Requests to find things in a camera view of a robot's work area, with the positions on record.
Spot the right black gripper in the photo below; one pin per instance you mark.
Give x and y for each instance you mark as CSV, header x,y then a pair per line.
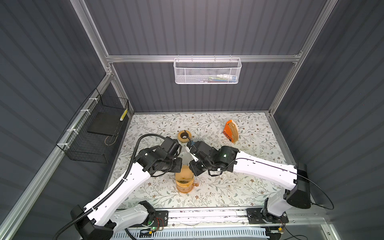
x,y
193,168

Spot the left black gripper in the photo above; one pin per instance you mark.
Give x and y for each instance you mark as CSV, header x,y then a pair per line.
x,y
177,168

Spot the clear frosted glass dripper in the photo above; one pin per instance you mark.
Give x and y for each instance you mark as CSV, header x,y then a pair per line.
x,y
186,157

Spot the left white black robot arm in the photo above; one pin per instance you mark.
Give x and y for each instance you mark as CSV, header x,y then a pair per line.
x,y
111,198

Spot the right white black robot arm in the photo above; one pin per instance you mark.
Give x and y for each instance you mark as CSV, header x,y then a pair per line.
x,y
293,180

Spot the orange coffee filter holder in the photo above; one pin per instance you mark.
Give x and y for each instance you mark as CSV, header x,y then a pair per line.
x,y
231,131

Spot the floral table mat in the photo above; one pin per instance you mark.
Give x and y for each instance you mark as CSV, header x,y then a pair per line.
x,y
257,138

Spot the yellow marker pen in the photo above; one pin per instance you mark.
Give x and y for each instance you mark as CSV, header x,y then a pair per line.
x,y
123,115

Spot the black foam pad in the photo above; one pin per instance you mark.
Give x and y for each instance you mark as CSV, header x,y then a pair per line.
x,y
105,124

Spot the tubes in white basket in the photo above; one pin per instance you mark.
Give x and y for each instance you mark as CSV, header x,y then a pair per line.
x,y
229,79

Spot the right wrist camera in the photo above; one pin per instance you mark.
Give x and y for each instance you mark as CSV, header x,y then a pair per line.
x,y
200,150

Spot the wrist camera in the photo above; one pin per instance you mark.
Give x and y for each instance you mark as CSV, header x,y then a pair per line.
x,y
170,145
200,150

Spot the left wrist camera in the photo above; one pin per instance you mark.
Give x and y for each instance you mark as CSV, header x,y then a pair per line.
x,y
170,145

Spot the black wire side basket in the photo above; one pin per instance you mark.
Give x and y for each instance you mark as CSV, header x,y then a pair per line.
x,y
93,135

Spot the white wire wall basket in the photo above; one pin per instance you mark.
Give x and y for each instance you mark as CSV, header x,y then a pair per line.
x,y
188,71

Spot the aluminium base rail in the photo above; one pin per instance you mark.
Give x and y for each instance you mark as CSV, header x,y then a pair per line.
x,y
210,217

